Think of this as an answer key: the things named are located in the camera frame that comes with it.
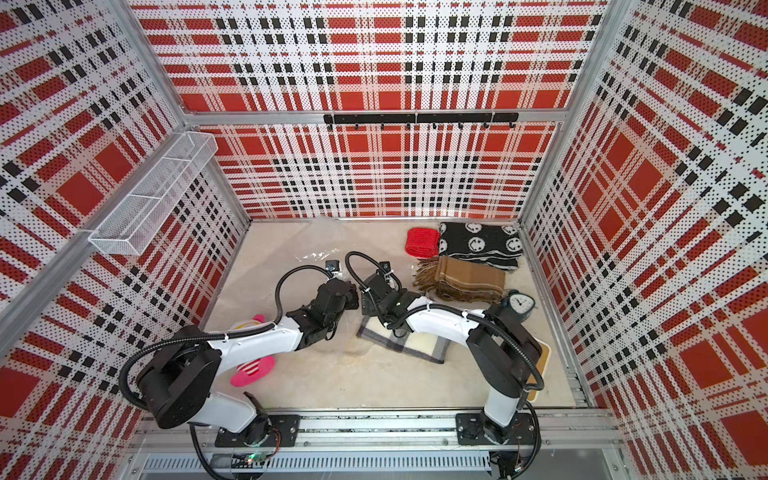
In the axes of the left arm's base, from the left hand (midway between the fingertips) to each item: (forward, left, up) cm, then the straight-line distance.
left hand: (355, 282), depth 89 cm
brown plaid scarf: (+5, -33, -8) cm, 35 cm away
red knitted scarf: (+24, -22, -10) cm, 34 cm away
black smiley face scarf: (+21, -50, -7) cm, 55 cm away
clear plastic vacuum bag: (+3, +38, -12) cm, 40 cm away
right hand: (-3, -9, -3) cm, 10 cm away
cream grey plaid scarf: (-17, -21, -6) cm, 28 cm away
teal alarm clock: (-3, -52, -8) cm, 52 cm away
